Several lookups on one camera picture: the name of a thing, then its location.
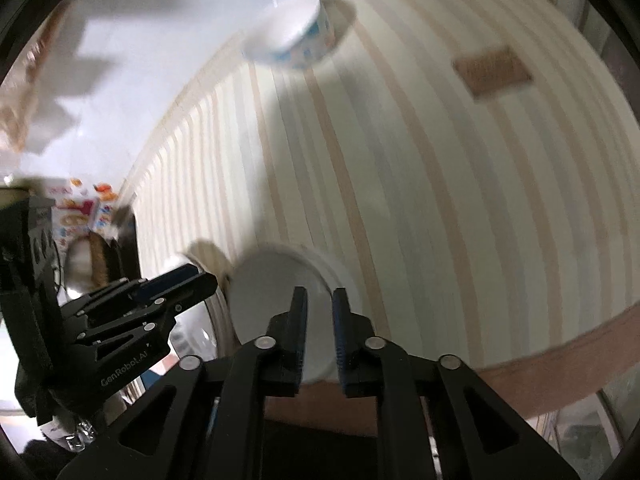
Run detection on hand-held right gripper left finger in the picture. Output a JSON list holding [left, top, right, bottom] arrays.
[[55, 286, 309, 480]]

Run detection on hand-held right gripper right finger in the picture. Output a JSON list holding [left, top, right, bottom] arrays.
[[331, 287, 581, 480]]

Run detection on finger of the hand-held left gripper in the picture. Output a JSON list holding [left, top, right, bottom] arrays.
[[80, 272, 219, 361], [75, 263, 199, 321]]

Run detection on plain white bowl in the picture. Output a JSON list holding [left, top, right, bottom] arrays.
[[227, 244, 362, 385]]

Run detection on black gas stove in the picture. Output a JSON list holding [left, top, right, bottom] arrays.
[[112, 202, 143, 283]]

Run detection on steel wok lid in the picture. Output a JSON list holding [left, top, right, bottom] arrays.
[[62, 232, 138, 301]]

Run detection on colourful snack packets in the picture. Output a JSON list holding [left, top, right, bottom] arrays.
[[45, 177, 121, 251]]

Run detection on striped cat print tablecloth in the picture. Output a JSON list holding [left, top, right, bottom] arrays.
[[117, 0, 640, 418]]

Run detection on white bowl with blue pattern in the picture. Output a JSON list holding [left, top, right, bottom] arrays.
[[241, 0, 337, 71]]

